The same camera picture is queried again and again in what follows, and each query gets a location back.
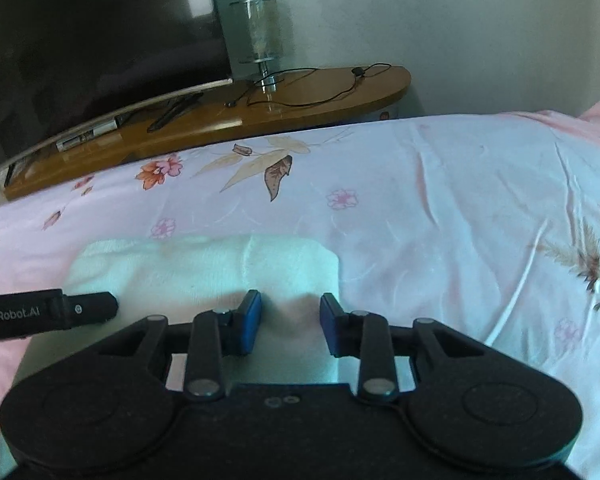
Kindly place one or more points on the black flat television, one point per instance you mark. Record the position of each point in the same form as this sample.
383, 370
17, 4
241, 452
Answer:
80, 45

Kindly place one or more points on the white knit garment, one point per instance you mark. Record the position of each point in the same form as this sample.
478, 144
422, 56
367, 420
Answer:
190, 270

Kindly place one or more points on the wooden television stand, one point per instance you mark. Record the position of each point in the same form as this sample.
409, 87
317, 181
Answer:
300, 115

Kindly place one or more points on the pink floral bed sheet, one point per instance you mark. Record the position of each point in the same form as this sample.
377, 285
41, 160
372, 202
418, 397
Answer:
430, 185

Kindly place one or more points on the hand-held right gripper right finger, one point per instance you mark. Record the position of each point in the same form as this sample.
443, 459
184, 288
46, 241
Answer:
330, 326

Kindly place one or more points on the glass table lamp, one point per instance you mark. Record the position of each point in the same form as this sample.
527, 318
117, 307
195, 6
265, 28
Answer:
262, 30

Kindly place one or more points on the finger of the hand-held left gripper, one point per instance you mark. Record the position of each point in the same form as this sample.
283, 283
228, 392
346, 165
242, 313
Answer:
92, 307

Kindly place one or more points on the pink pillow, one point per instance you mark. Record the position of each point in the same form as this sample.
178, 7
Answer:
595, 120

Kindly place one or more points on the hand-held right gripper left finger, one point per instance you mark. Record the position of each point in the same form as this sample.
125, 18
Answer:
250, 321

